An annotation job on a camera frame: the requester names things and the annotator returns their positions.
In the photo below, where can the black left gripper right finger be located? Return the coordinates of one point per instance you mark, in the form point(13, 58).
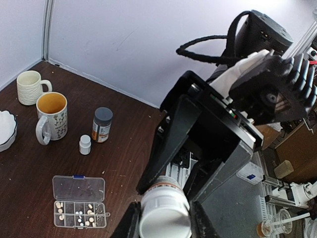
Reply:
point(201, 226)

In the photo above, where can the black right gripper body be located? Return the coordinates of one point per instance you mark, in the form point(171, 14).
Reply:
point(216, 123)

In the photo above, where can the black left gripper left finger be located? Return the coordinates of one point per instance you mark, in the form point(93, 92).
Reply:
point(128, 227)

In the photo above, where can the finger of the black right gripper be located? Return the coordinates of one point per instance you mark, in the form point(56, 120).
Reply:
point(182, 118)
point(216, 164)

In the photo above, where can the small white pill bottle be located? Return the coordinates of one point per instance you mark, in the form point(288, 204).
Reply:
point(165, 211)

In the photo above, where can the clear plastic pill organizer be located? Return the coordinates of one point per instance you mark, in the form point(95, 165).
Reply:
point(79, 202)

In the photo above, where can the grey lid supplement bottle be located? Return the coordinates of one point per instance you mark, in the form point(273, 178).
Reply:
point(101, 124)

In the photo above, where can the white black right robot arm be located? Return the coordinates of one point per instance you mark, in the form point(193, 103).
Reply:
point(258, 32)

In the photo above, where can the stacked clear organizer boxes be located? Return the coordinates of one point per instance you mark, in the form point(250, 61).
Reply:
point(251, 173)

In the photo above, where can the floral mug yellow inside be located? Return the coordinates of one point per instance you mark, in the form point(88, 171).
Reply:
point(53, 120)

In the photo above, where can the white scalloped bowl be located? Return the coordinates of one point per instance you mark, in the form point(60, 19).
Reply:
point(8, 130)

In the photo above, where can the cream ribbed ceramic mug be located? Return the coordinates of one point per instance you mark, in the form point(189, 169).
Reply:
point(30, 87)

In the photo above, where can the right aluminium frame post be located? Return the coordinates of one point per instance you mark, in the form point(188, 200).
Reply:
point(47, 23)

